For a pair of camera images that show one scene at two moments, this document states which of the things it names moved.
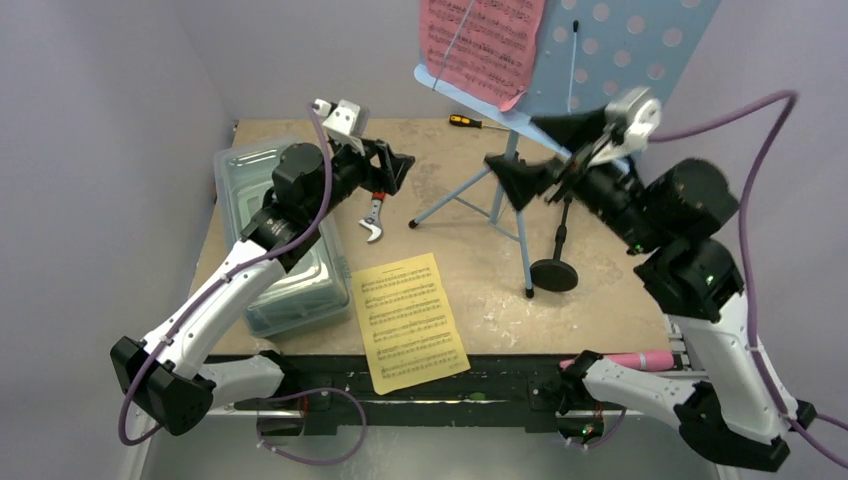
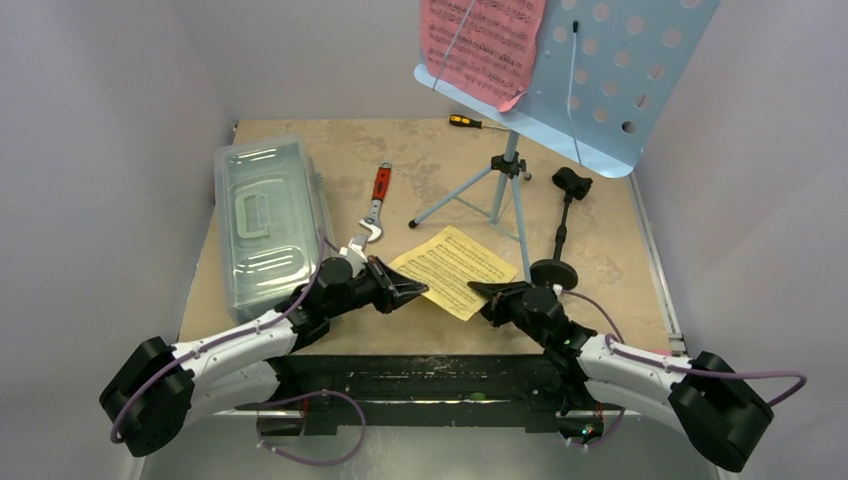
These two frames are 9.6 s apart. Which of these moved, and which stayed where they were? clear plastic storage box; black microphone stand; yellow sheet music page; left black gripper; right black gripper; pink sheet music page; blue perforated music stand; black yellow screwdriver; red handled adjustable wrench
Moved: left black gripper; right black gripper; yellow sheet music page
Stayed: red handled adjustable wrench; black microphone stand; pink sheet music page; black yellow screwdriver; clear plastic storage box; blue perforated music stand
